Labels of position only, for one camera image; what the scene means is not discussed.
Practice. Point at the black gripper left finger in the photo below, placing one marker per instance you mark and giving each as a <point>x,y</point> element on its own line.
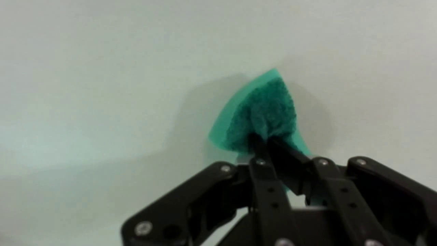
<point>268,205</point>

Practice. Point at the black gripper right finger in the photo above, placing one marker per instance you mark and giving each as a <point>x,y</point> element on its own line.
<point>383,195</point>

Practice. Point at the green sponge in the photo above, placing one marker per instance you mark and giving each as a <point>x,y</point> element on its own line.
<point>264,109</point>

